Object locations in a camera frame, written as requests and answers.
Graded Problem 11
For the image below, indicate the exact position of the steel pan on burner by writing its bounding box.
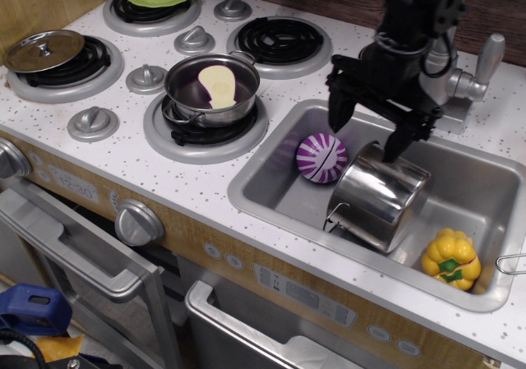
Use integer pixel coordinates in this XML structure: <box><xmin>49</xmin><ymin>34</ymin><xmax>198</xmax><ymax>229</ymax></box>
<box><xmin>163</xmin><ymin>53</ymin><xmax>260</xmax><ymax>127</ymax></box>

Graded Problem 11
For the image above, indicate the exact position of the oven door with handle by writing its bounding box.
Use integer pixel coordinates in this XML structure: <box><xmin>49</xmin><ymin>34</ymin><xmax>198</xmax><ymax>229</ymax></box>
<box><xmin>1</xmin><ymin>180</ymin><xmax>182</xmax><ymax>368</ymax></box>

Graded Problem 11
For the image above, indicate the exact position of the black cable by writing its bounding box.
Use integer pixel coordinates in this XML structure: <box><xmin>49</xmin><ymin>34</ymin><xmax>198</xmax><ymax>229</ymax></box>
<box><xmin>0</xmin><ymin>328</ymin><xmax>50</xmax><ymax>369</ymax></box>

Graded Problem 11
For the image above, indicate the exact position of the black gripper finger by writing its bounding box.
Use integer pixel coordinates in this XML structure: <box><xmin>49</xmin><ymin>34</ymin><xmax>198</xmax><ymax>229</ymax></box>
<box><xmin>329</xmin><ymin>85</ymin><xmax>354</xmax><ymax>133</ymax></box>
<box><xmin>382</xmin><ymin>120</ymin><xmax>419</xmax><ymax>164</ymax></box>

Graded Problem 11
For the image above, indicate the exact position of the silver oven dial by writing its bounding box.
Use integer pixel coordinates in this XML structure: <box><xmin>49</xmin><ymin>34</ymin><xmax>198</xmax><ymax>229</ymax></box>
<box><xmin>114</xmin><ymin>198</ymin><xmax>165</xmax><ymax>247</ymax></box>
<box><xmin>0</xmin><ymin>138</ymin><xmax>32</xmax><ymax>179</ymax></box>

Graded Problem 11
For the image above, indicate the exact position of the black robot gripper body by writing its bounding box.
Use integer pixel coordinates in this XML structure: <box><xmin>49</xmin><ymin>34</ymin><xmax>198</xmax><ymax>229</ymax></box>
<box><xmin>326</xmin><ymin>32</ymin><xmax>441</xmax><ymax>141</ymax></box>

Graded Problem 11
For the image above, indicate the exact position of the dishwasher door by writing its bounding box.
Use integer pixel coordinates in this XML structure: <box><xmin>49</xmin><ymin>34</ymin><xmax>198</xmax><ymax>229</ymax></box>
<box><xmin>185</xmin><ymin>280</ymin><xmax>392</xmax><ymax>368</ymax></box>

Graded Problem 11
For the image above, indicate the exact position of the grey stovetop knob front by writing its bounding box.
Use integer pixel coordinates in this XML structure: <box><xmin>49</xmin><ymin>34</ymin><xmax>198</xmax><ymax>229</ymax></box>
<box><xmin>67</xmin><ymin>106</ymin><xmax>119</xmax><ymax>142</ymax></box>

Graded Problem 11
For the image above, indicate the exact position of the stove burner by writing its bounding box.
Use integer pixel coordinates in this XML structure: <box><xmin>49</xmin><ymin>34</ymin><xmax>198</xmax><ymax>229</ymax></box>
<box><xmin>143</xmin><ymin>95</ymin><xmax>269</xmax><ymax>165</ymax></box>
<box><xmin>7</xmin><ymin>36</ymin><xmax>124</xmax><ymax>104</ymax></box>
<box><xmin>103</xmin><ymin>0</ymin><xmax>201</xmax><ymax>37</ymax></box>
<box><xmin>226</xmin><ymin>16</ymin><xmax>333</xmax><ymax>80</ymax></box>

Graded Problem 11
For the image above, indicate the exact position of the blue clamp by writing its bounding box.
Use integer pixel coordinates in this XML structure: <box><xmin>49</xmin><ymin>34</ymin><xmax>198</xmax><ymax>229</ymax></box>
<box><xmin>1</xmin><ymin>284</ymin><xmax>72</xmax><ymax>336</ymax></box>

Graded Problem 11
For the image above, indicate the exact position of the silver sink basin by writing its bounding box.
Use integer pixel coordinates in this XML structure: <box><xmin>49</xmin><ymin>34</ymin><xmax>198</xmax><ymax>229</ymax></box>
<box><xmin>228</xmin><ymin>99</ymin><xmax>525</xmax><ymax>312</ymax></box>

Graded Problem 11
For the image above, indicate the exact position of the silver oven dial left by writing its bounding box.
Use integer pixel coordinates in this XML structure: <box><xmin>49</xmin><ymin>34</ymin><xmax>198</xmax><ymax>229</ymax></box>
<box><xmin>0</xmin><ymin>138</ymin><xmax>32</xmax><ymax>179</ymax></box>

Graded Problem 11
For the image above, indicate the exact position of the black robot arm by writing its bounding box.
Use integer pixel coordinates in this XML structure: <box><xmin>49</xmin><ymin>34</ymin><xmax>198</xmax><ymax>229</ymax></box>
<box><xmin>326</xmin><ymin>0</ymin><xmax>464</xmax><ymax>163</ymax></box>

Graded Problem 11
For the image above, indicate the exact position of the steel pot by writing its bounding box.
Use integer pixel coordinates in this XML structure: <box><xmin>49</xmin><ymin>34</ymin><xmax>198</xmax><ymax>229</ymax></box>
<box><xmin>323</xmin><ymin>141</ymin><xmax>431</xmax><ymax>253</ymax></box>

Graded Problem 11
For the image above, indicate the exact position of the silver oven dial right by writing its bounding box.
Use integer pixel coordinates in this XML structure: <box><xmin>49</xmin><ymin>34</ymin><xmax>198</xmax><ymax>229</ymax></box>
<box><xmin>114</xmin><ymin>198</ymin><xmax>165</xmax><ymax>247</ymax></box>

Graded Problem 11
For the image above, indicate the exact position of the grey stovetop knob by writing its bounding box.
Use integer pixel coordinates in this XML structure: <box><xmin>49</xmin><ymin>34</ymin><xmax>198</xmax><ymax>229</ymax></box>
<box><xmin>214</xmin><ymin>0</ymin><xmax>252</xmax><ymax>22</ymax></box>
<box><xmin>173</xmin><ymin>25</ymin><xmax>215</xmax><ymax>56</ymax></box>
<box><xmin>126</xmin><ymin>64</ymin><xmax>168</xmax><ymax>95</ymax></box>
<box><xmin>67</xmin><ymin>106</ymin><xmax>119</xmax><ymax>142</ymax></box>

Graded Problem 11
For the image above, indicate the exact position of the silver faucet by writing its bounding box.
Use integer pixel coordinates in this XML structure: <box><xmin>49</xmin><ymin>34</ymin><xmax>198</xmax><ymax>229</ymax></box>
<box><xmin>419</xmin><ymin>28</ymin><xmax>505</xmax><ymax>134</ymax></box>

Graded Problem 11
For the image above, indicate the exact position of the grey stovetop knob back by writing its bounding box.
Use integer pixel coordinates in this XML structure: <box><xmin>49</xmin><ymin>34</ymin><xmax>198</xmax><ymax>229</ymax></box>
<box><xmin>214</xmin><ymin>0</ymin><xmax>252</xmax><ymax>22</ymax></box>

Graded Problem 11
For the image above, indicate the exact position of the back right stove burner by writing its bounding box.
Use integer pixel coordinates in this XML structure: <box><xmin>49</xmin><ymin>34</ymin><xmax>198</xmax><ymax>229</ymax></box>
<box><xmin>226</xmin><ymin>16</ymin><xmax>333</xmax><ymax>80</ymax></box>

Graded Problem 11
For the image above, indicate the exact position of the front left stove burner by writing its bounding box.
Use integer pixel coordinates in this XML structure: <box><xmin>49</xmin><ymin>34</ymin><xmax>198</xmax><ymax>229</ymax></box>
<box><xmin>7</xmin><ymin>36</ymin><xmax>124</xmax><ymax>104</ymax></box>

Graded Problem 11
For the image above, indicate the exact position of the purple striped toy ball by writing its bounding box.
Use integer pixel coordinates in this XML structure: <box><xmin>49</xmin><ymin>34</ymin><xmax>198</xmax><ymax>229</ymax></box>
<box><xmin>296</xmin><ymin>133</ymin><xmax>348</xmax><ymax>184</ymax></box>

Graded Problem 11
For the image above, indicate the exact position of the yellow toy bell pepper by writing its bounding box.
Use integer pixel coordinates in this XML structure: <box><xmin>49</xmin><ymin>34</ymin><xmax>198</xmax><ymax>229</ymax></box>
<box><xmin>421</xmin><ymin>228</ymin><xmax>482</xmax><ymax>291</ymax></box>

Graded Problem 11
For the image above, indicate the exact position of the cream toy eggplant slice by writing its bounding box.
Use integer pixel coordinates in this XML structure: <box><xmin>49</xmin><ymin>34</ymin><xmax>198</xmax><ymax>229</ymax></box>
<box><xmin>198</xmin><ymin>65</ymin><xmax>236</xmax><ymax>109</ymax></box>

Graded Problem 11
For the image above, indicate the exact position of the yellow cloth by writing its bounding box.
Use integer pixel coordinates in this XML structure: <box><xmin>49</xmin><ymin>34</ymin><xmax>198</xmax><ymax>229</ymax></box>
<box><xmin>36</xmin><ymin>334</ymin><xmax>84</xmax><ymax>363</ymax></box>

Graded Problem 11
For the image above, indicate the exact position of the grey stovetop knob upper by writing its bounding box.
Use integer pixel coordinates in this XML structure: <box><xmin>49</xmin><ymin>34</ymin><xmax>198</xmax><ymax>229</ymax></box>
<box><xmin>173</xmin><ymin>25</ymin><xmax>215</xmax><ymax>56</ymax></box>

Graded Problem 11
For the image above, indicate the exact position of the wire handle at edge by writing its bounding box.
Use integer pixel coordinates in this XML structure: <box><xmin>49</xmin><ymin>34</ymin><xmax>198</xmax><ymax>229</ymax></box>
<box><xmin>495</xmin><ymin>253</ymin><xmax>525</xmax><ymax>276</ymax></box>

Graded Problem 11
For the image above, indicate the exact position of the back left stove burner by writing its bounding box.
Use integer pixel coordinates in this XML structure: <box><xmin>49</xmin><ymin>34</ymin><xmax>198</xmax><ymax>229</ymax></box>
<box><xmin>103</xmin><ymin>0</ymin><xmax>201</xmax><ymax>37</ymax></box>

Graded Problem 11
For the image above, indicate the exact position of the front right stove burner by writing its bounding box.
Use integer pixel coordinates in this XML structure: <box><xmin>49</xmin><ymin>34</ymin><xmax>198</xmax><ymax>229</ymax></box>
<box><xmin>143</xmin><ymin>95</ymin><xmax>269</xmax><ymax>165</ymax></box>

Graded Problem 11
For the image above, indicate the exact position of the steel pot lid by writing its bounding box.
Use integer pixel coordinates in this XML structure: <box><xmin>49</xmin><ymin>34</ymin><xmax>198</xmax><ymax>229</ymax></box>
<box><xmin>3</xmin><ymin>30</ymin><xmax>85</xmax><ymax>73</ymax></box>

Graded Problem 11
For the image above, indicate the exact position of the grey stovetop knob middle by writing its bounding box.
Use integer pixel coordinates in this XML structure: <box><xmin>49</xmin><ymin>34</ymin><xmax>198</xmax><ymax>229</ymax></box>
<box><xmin>126</xmin><ymin>64</ymin><xmax>168</xmax><ymax>95</ymax></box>

